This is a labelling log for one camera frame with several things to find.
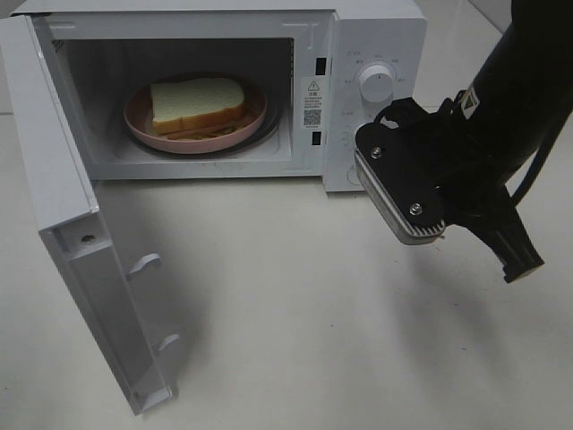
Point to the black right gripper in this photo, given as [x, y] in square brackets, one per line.
[462, 174]

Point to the round door release button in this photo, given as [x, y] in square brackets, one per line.
[352, 176]

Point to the white bread sandwich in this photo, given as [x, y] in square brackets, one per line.
[195, 104]

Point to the pink round plate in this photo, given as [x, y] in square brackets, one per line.
[253, 94]

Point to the white microwave door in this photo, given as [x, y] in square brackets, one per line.
[50, 127]

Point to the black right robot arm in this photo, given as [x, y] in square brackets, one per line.
[519, 101]

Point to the upper white power knob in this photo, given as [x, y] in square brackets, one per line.
[376, 82]

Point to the white microwave oven body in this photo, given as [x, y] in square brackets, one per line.
[113, 48]

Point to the white warning label sticker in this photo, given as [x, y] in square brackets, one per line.
[312, 90]

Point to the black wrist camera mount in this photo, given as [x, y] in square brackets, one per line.
[399, 187]

